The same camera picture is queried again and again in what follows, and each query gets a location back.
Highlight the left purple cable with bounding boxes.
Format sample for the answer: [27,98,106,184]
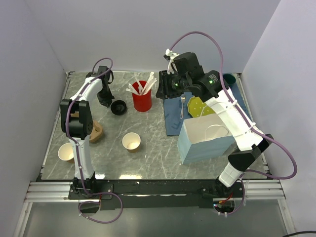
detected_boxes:
[65,58,114,196]

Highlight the light blue paper bag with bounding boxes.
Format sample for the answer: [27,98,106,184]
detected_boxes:
[177,114,235,164]

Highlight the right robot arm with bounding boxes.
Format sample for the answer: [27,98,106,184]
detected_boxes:
[156,49,272,197]

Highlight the white wrapped straws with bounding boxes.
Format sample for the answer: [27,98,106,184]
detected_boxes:
[126,72,157,96]

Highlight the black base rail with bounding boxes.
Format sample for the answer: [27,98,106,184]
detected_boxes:
[68,178,244,210]

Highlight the black cup lid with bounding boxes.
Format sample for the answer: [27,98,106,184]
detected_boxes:
[110,100,127,116]

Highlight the dark green mug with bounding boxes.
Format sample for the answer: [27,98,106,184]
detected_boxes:
[223,74,236,85]

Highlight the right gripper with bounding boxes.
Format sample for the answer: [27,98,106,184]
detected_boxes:
[155,70,191,100]

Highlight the blue letter-print cloth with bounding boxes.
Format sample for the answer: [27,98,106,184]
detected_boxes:
[163,74,250,136]

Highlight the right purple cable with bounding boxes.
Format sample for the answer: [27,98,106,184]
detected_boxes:
[169,31,298,215]

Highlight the red straw holder cup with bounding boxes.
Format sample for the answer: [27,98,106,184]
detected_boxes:
[132,90,152,112]

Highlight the brown paper cup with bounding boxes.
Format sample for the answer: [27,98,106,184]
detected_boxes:
[122,132,141,153]
[58,143,75,163]

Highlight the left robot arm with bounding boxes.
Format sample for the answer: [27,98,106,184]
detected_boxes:
[60,66,114,198]

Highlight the purple cable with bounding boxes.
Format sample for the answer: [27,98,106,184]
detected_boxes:
[169,31,298,215]
[65,58,114,196]

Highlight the yellow dotted plate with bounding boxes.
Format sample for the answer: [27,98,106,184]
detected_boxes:
[187,96,215,118]

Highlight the silver fork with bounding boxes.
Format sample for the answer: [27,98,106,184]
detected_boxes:
[180,94,186,119]

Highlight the cardboard cup carrier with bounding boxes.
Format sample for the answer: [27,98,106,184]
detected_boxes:
[69,112,103,143]

